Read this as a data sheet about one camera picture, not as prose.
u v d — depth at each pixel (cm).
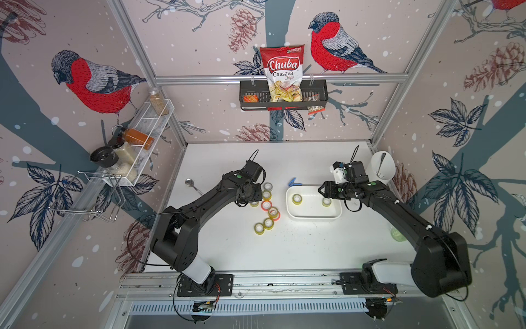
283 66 81
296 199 96
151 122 87
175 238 43
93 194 59
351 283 73
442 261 41
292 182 102
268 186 101
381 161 95
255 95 94
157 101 85
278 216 90
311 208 93
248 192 66
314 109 90
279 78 83
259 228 88
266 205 95
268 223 89
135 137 72
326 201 95
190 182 101
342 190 72
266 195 98
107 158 58
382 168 97
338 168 78
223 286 73
